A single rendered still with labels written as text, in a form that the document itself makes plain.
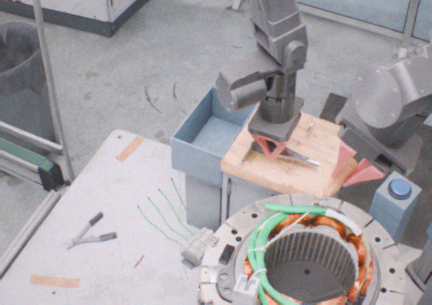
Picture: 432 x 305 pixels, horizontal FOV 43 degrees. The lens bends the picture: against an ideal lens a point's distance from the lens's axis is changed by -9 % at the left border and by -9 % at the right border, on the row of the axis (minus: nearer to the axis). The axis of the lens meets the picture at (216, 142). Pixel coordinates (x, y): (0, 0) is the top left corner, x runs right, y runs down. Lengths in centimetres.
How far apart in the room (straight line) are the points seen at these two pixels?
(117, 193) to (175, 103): 142
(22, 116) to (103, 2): 97
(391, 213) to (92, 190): 70
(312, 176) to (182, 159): 25
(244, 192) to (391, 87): 64
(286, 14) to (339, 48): 239
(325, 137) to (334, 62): 198
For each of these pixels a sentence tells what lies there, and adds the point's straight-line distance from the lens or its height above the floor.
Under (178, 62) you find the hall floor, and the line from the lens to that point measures 300.
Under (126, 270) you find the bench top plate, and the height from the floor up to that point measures 78.
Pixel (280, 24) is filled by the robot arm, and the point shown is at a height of 138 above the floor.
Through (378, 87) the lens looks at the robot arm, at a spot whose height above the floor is 152.
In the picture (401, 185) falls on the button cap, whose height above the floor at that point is 104.
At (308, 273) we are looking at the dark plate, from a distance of 97.
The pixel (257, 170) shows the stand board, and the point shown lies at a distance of 104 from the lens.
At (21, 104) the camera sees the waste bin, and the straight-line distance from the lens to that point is 233.
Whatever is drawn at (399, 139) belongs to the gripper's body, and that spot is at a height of 143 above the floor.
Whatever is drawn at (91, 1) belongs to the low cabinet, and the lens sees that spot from 314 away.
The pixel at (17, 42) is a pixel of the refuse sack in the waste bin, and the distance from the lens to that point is 252.
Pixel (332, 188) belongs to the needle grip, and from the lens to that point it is 71.
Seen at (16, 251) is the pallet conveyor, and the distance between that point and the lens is 145.
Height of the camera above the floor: 184
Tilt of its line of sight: 46 degrees down
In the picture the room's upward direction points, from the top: 1 degrees clockwise
